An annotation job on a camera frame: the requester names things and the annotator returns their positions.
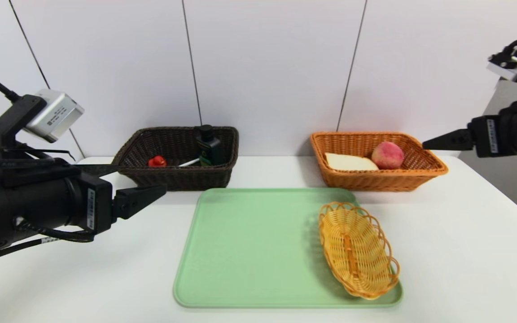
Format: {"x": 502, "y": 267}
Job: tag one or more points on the white pen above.
{"x": 189, "y": 163}

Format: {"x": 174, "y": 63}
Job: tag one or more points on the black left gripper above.
{"x": 97, "y": 207}

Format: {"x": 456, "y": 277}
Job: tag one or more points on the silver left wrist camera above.
{"x": 54, "y": 115}

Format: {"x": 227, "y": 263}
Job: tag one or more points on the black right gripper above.
{"x": 487, "y": 135}

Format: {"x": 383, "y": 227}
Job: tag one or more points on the red yellow peach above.
{"x": 387, "y": 155}

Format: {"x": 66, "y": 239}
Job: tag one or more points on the light green plastic tray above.
{"x": 249, "y": 251}

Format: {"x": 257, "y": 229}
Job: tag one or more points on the black pump bottle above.
{"x": 211, "y": 148}

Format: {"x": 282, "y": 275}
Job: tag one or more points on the small yellow wicker basket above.
{"x": 357, "y": 251}

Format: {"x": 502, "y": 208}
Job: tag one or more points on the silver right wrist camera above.
{"x": 510, "y": 67}

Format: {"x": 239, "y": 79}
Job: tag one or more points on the orange wicker basket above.
{"x": 375, "y": 181}

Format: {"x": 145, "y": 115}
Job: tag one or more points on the white bread slice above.
{"x": 348, "y": 162}

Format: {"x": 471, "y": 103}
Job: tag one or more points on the dark brown wicker basket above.
{"x": 177, "y": 179}

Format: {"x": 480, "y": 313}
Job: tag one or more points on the thin black zip tie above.
{"x": 56, "y": 152}

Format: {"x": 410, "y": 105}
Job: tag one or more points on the small red rubber toy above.
{"x": 157, "y": 162}

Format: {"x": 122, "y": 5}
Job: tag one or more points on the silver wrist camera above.
{"x": 54, "y": 115}
{"x": 510, "y": 67}

